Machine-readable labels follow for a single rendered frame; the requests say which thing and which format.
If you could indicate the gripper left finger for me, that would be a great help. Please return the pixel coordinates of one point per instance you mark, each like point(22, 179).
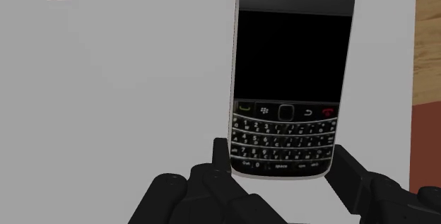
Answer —
point(206, 195)

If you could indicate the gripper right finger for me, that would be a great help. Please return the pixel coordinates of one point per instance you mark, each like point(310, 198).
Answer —
point(372, 192)

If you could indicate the black keypad phone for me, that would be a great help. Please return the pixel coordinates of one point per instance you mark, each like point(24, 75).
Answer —
point(289, 85)

